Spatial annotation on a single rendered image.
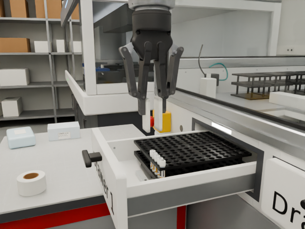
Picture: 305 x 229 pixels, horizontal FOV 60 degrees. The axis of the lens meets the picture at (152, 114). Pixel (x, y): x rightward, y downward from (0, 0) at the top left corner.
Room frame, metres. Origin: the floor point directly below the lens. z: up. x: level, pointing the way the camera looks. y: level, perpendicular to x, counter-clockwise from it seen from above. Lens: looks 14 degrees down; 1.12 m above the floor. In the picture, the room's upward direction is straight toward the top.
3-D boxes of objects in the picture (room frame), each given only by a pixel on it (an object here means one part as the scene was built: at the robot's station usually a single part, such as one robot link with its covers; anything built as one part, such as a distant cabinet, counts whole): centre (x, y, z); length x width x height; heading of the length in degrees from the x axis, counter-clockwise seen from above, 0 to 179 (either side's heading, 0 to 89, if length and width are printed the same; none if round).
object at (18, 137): (1.02, 0.53, 0.78); 0.15 x 0.10 x 0.04; 31
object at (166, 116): (0.93, -0.03, 0.88); 0.07 x 0.05 x 0.07; 20
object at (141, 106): (0.53, 0.03, 1.02); 0.03 x 0.01 x 0.05; 111
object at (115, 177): (0.53, 0.10, 0.87); 0.29 x 0.02 x 0.11; 20
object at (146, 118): (0.53, 0.01, 0.99); 0.03 x 0.01 x 0.07; 21
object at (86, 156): (0.52, 0.13, 0.91); 0.07 x 0.04 x 0.01; 20
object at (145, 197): (0.60, -0.10, 0.86); 0.40 x 0.26 x 0.06; 110
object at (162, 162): (0.48, -0.02, 0.89); 0.01 x 0.01 x 0.05
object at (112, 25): (2.35, 0.12, 1.13); 1.78 x 1.14 x 0.45; 20
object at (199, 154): (0.60, -0.09, 0.87); 0.22 x 0.18 x 0.06; 110
